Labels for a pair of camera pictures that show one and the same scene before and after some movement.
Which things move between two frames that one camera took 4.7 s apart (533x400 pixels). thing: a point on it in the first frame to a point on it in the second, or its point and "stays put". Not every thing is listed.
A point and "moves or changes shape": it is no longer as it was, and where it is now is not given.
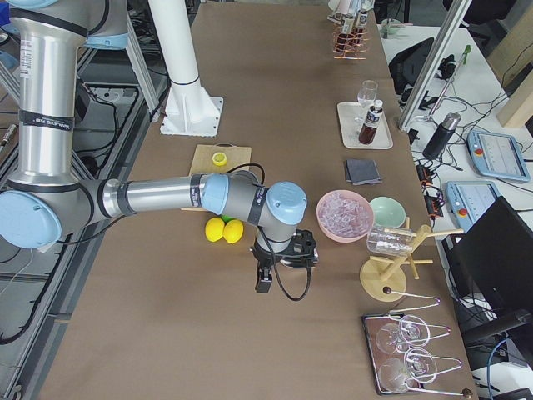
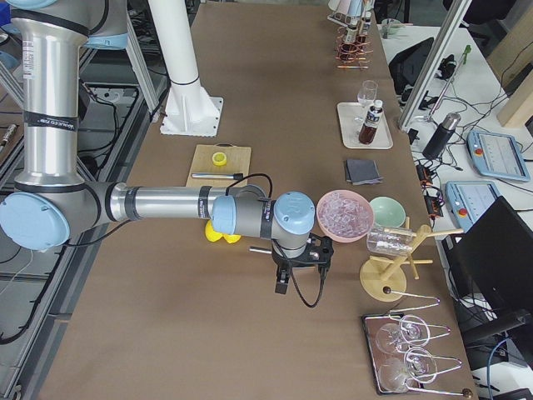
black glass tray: (392, 356) stays put
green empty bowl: (388, 212) stays put
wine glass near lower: (417, 364) stays put
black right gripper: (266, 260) to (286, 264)
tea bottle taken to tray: (369, 129) stays put
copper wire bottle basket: (351, 45) moves or changes shape
